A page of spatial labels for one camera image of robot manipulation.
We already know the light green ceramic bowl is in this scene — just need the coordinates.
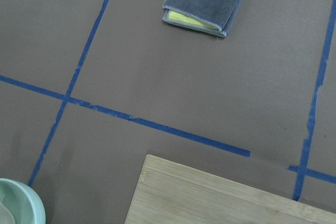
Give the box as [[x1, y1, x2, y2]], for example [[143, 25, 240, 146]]
[[1, 178, 46, 223]]

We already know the bamboo cutting board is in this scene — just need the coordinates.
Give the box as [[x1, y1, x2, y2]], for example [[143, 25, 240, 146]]
[[125, 154, 335, 223]]

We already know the grey and yellow folded cloth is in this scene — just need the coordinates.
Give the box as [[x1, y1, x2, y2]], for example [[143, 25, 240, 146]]
[[162, 0, 242, 38]]

